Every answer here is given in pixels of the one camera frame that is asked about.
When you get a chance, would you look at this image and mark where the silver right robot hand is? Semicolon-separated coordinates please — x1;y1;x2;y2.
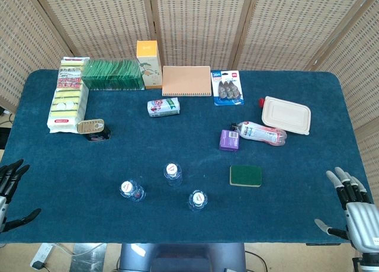
314;167;379;254

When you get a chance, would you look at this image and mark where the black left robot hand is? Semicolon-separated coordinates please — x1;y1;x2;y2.
0;158;42;234

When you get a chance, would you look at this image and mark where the clear water bottle red label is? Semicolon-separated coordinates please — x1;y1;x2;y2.
119;179;146;202

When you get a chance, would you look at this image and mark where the clear water bottle white cap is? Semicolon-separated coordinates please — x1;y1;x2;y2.
163;162;184;187
188;189;208;213

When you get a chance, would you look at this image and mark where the dark robot base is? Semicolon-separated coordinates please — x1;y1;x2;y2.
120;242;246;272

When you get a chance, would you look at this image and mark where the white power strip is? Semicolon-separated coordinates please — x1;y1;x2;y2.
30;242;56;270

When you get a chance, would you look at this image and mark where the yellow sponge multipack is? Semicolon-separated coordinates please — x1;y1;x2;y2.
46;56;90;134

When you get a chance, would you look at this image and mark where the black luncheon meat can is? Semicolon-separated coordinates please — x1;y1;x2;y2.
76;119;112;143

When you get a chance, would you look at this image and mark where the shiny metal floor plate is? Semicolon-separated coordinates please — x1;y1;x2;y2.
70;242;107;272

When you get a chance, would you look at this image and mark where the green yellow scouring sponge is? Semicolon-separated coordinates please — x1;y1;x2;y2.
229;165;263;188

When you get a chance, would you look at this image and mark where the beige lidded food container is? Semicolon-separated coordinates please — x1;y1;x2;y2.
261;95;311;136

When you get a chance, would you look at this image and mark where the lying bottle red white label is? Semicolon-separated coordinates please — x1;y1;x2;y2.
230;120;288;148

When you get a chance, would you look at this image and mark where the green tea sachet box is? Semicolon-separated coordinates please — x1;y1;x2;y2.
81;58;145;91

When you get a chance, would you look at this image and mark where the small purple box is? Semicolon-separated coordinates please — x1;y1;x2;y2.
219;129;240;152

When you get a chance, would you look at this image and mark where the white green lying can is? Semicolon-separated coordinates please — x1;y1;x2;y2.
147;97;181;119

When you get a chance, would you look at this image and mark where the blue table carpet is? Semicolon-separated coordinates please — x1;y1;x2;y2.
0;69;372;245

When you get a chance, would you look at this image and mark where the tall orange white carton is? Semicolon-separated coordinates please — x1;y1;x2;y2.
136;40;163;90

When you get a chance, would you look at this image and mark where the blue correction tape pack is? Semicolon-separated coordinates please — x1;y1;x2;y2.
210;70;245;107

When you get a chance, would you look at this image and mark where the orange spiral notebook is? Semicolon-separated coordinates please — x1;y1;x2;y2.
161;65;213;97

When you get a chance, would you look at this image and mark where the woven bamboo folding screen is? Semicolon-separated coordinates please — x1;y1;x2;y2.
0;0;379;196

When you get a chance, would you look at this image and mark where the white floor cable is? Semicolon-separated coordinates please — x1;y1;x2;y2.
52;242;104;255

